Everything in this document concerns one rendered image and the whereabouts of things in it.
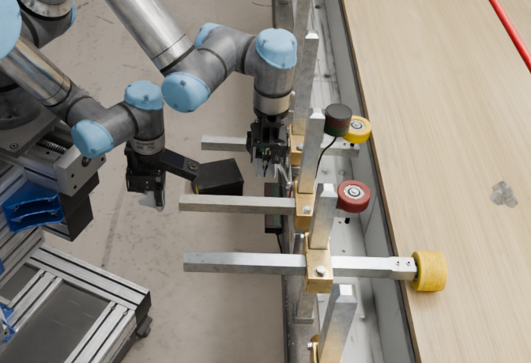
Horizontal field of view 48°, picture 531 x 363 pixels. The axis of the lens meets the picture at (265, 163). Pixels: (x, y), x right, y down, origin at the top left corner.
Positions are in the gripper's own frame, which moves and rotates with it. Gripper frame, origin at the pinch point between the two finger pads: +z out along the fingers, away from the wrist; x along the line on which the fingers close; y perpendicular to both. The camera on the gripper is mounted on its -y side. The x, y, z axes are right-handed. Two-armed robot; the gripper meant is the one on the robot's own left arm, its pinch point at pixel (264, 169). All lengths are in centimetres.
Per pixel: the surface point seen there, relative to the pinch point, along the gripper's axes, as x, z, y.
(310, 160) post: 10.6, 0.6, -4.5
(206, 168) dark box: -19, 87, -89
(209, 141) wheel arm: -13.7, 15.4, -26.0
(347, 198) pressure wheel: 19.9, 8.0, 0.2
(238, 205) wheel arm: -5.5, 12.8, -0.8
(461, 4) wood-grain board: 73, 9, -99
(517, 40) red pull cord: 17, -66, 50
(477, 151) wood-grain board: 57, 9, -19
